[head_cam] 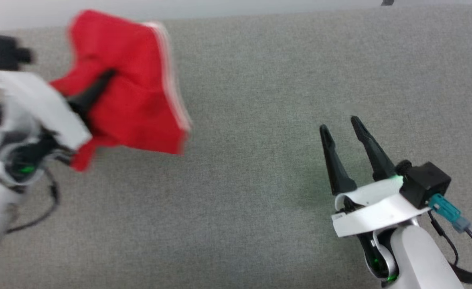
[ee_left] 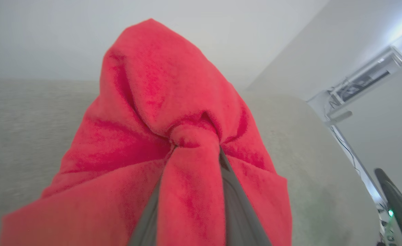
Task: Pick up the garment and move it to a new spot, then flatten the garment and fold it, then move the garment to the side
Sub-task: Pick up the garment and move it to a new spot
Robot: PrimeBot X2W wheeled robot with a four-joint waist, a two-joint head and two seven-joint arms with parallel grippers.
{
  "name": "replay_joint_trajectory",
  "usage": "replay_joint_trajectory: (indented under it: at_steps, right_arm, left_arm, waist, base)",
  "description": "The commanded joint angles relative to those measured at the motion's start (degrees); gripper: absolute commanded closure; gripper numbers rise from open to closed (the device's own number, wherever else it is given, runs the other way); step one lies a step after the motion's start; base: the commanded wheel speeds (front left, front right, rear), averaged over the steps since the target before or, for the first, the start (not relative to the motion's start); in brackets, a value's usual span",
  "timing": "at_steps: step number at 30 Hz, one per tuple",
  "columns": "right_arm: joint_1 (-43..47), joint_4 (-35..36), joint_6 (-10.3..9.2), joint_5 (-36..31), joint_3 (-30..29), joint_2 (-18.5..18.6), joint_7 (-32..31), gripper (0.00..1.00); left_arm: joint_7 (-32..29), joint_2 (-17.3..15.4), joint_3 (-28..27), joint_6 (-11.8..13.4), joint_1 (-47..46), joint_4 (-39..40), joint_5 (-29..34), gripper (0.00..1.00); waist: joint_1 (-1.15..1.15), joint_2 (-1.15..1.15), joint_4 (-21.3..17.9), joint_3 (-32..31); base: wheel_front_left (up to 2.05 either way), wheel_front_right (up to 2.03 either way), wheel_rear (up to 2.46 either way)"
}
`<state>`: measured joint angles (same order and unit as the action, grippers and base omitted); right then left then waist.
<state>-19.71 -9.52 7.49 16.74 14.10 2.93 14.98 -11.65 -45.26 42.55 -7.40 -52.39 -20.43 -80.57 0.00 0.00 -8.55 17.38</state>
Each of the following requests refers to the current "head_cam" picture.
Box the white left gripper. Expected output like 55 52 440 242
0 69 117 152

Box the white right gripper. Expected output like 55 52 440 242
320 116 431 238

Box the red garment with white trim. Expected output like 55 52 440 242
49 9 192 172

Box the teal right camera connector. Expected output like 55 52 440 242
428 193 471 233

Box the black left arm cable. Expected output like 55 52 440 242
6 169 60 234

